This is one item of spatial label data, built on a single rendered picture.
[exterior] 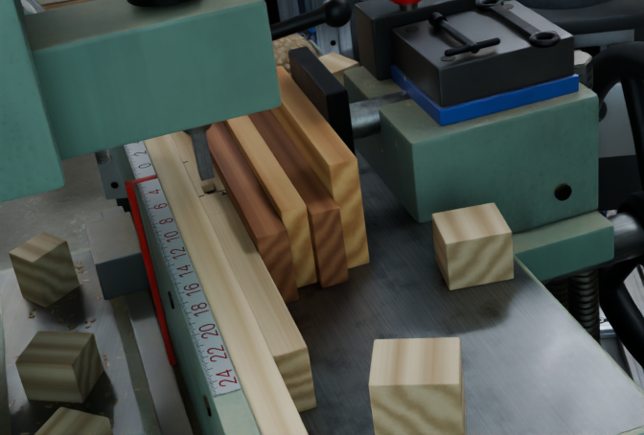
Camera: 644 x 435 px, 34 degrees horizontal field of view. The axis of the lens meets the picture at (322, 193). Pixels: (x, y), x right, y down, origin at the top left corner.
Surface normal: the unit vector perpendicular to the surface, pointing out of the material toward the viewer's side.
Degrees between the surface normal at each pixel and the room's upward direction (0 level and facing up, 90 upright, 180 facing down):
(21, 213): 0
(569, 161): 90
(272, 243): 90
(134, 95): 90
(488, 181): 90
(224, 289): 0
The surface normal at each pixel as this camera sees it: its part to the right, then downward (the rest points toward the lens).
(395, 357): -0.12, -0.87
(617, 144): -0.05, 0.49
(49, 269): 0.78, 0.22
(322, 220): 0.30, 0.43
